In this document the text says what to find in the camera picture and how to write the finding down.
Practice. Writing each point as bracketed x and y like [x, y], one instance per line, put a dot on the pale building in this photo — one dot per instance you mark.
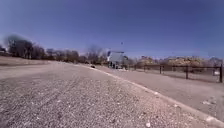
[116, 60]

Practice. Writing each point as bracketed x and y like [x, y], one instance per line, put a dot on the dark vehicle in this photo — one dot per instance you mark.
[92, 66]

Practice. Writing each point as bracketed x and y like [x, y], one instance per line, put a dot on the pale concrete kerb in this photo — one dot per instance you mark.
[156, 95]

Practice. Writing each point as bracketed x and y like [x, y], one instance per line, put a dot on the grey gravel road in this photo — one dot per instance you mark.
[66, 100]

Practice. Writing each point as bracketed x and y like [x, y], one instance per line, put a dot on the row of brown trees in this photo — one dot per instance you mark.
[181, 61]

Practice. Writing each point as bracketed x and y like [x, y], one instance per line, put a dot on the grey paved ground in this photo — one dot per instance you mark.
[180, 88]

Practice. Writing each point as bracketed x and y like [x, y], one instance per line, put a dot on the row of bare trees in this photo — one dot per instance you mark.
[23, 49]

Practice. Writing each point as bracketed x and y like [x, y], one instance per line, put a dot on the dark post fence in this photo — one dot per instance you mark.
[186, 71]

